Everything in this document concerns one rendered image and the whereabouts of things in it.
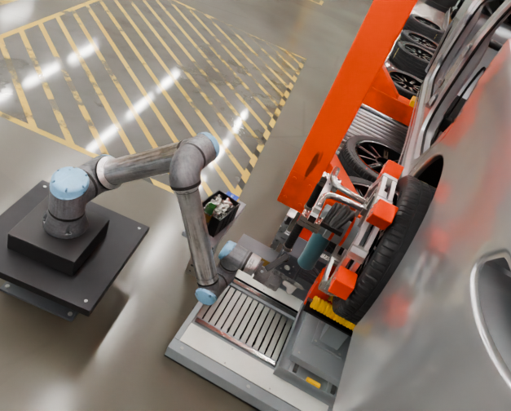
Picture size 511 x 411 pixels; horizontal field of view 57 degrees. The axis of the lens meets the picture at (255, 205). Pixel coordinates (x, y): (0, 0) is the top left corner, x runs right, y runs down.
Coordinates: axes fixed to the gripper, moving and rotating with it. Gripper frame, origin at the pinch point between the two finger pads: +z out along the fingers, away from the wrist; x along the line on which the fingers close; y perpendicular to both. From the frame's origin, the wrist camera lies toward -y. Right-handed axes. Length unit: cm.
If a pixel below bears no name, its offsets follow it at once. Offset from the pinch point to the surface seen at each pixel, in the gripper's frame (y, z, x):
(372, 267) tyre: -17.5, 16.5, 30.1
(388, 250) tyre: -24.9, 18.1, 32.8
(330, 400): 39, 39, -32
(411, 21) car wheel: -489, -1, -529
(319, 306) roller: 3.2, 12.1, -12.1
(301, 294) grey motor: 2, 9, -77
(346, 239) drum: -25.9, 6.7, 5.8
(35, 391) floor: 90, -75, -1
